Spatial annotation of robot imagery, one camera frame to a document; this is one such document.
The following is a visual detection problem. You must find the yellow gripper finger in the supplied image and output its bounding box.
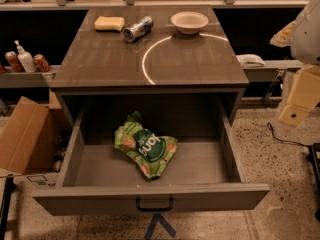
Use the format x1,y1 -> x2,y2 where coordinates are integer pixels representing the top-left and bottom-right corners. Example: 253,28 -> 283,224
270,21 -> 295,48
279,64 -> 320,126

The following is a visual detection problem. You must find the green rice chip bag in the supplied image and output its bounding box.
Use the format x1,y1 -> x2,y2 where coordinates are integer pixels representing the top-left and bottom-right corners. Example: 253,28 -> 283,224
114,111 -> 178,179

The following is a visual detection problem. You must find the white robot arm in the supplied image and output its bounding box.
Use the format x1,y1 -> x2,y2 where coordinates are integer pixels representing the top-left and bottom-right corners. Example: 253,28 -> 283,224
270,0 -> 320,126

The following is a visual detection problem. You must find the grey cabinet with counter top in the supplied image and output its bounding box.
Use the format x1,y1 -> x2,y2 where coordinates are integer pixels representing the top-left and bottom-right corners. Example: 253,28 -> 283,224
50,6 -> 248,120

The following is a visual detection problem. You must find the grey open top drawer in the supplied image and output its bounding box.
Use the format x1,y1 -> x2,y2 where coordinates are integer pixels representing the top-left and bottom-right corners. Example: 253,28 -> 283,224
33,94 -> 269,215

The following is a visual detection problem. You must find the grey side shelf right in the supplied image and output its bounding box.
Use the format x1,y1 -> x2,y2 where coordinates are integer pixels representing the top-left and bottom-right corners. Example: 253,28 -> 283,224
244,60 -> 302,82

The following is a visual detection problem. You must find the grey side shelf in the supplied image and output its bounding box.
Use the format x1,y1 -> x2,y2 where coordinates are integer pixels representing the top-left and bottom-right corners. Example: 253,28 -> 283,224
0,65 -> 60,89
244,60 -> 302,82

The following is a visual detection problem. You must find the folded white cloth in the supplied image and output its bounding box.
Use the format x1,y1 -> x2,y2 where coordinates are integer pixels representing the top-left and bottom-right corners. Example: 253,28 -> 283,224
237,54 -> 265,68

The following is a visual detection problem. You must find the white paper bowl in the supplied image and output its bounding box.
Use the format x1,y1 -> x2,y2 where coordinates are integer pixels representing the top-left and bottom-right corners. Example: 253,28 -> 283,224
171,11 -> 209,35

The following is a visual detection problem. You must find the blue silver drink can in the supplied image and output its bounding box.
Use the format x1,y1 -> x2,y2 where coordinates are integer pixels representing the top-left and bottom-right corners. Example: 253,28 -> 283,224
124,16 -> 154,43

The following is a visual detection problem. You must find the yellow sponge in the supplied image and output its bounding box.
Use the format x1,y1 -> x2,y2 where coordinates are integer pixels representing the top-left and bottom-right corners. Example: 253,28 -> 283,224
94,16 -> 125,32

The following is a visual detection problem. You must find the red soda can right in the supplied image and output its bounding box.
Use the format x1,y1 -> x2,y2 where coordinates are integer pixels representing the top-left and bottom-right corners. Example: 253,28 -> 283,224
34,54 -> 51,72

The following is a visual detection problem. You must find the red soda can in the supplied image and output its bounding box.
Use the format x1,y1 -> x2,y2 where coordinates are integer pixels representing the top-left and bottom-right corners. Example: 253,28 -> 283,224
34,54 -> 51,72
5,51 -> 24,73

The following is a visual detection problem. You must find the white pump bottle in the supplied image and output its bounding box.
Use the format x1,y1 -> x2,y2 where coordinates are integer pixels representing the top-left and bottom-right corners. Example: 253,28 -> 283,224
14,40 -> 37,73

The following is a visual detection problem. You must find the brown cardboard box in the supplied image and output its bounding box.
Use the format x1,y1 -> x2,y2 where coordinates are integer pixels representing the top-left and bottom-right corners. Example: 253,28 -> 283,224
0,92 -> 71,174

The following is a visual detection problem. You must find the red soda can left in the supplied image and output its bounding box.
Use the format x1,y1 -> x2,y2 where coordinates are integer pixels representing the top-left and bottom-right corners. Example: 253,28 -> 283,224
5,51 -> 24,73

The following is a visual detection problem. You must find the grey side shelf left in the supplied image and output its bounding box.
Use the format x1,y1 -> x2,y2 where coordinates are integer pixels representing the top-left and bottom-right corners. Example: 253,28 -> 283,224
0,65 -> 60,89

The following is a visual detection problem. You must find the black floor cable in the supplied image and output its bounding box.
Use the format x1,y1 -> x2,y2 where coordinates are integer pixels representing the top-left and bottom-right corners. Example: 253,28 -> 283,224
266,121 -> 313,148

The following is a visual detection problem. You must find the black drawer handle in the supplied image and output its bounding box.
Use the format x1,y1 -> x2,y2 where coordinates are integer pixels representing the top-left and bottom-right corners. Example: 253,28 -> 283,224
136,198 -> 173,212

